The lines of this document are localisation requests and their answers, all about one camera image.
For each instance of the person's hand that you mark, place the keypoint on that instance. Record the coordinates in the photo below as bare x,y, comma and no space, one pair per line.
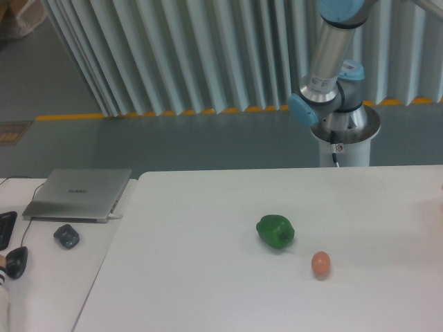
2,262

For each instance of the black computer mouse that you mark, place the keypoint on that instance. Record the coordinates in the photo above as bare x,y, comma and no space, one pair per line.
16,262

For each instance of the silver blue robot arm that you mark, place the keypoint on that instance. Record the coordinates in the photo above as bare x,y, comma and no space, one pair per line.
328,69

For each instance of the green bell pepper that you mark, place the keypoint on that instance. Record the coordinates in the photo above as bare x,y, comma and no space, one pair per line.
276,231

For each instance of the black keyboard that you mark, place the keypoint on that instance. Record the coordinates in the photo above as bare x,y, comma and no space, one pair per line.
7,223

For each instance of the dark earbuds case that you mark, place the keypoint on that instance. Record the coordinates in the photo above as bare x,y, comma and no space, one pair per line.
67,236

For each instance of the silver closed laptop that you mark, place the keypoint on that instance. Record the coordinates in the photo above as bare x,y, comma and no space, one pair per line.
83,195

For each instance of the white folding screen partition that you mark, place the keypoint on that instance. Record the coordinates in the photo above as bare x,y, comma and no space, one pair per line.
176,56

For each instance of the cardboard box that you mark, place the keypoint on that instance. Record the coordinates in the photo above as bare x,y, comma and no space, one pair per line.
20,18

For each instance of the brown egg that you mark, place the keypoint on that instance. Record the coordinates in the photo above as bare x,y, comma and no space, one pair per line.
321,264

